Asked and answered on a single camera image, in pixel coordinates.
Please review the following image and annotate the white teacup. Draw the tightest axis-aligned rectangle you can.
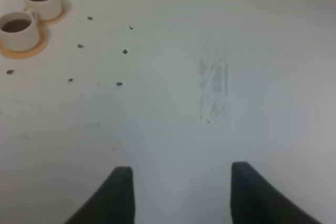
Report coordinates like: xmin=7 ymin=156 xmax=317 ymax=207
xmin=24 ymin=0 xmax=62 ymax=22
xmin=1 ymin=8 xmax=40 ymax=52

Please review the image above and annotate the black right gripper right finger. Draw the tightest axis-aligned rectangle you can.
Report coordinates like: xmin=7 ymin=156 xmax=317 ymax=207
xmin=230 ymin=162 xmax=319 ymax=224

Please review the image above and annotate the orange cup coaster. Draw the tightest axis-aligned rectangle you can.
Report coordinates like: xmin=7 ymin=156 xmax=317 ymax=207
xmin=23 ymin=1 xmax=67 ymax=26
xmin=1 ymin=29 xmax=48 ymax=60

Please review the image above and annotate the near orange cup coaster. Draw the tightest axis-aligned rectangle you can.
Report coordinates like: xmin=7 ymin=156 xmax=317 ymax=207
xmin=1 ymin=29 xmax=48 ymax=60

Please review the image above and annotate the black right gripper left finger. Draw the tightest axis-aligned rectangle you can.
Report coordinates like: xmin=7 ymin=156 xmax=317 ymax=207
xmin=66 ymin=166 xmax=135 ymax=223

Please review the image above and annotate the far white teacup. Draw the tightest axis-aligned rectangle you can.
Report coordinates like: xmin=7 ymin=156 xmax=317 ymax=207
xmin=24 ymin=0 xmax=62 ymax=22

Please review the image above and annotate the near white teacup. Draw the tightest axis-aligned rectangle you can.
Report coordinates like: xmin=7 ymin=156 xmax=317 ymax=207
xmin=1 ymin=8 xmax=40 ymax=52

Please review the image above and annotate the far orange cup coaster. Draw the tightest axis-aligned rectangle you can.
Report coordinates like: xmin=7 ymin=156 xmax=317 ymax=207
xmin=23 ymin=1 xmax=67 ymax=26

